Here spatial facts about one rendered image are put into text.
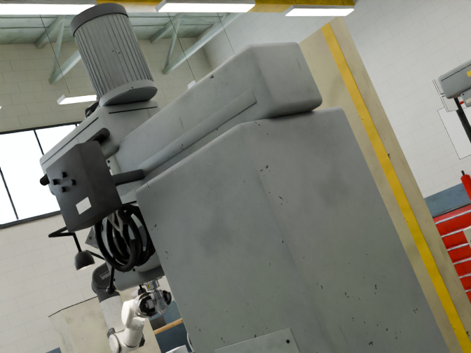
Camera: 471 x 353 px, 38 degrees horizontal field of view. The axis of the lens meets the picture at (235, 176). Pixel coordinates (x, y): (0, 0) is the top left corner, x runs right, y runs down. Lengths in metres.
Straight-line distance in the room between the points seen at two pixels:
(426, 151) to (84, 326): 6.42
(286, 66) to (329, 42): 2.01
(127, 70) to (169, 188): 0.54
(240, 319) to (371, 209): 0.48
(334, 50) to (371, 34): 8.42
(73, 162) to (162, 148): 0.27
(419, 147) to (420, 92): 0.94
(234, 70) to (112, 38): 0.61
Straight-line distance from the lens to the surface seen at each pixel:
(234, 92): 1.83
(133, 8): 8.86
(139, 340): 2.78
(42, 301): 10.72
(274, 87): 1.77
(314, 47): 3.92
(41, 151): 11.44
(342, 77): 3.81
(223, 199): 1.74
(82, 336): 8.48
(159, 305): 2.41
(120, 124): 2.27
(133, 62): 2.29
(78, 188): 1.98
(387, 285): 1.87
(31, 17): 11.59
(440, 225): 6.89
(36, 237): 10.95
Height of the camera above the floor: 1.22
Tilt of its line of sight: 8 degrees up
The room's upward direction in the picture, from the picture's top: 22 degrees counter-clockwise
